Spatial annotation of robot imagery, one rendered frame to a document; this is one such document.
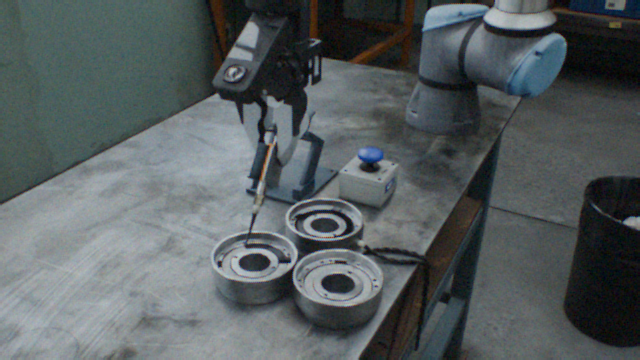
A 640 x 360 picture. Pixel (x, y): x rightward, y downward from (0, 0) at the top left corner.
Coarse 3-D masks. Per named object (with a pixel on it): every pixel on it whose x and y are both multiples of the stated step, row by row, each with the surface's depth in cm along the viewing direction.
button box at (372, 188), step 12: (348, 168) 91; (360, 168) 91; (372, 168) 90; (384, 168) 91; (396, 168) 92; (348, 180) 90; (360, 180) 89; (372, 180) 88; (384, 180) 88; (396, 180) 93; (348, 192) 91; (360, 192) 90; (372, 192) 89; (384, 192) 89; (372, 204) 90
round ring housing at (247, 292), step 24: (240, 240) 76; (264, 240) 76; (288, 240) 74; (216, 264) 72; (240, 264) 73; (264, 264) 75; (288, 264) 72; (240, 288) 68; (264, 288) 68; (288, 288) 72
